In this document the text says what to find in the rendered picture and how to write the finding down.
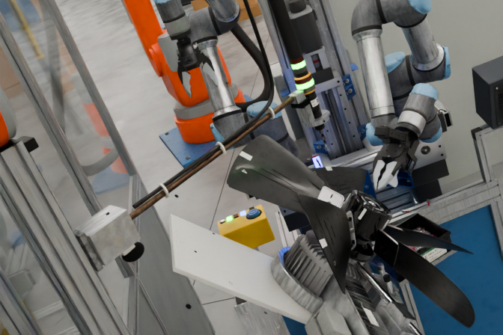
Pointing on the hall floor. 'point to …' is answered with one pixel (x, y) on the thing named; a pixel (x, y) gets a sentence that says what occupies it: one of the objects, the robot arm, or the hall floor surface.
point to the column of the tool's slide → (55, 244)
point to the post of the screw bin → (410, 304)
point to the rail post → (498, 222)
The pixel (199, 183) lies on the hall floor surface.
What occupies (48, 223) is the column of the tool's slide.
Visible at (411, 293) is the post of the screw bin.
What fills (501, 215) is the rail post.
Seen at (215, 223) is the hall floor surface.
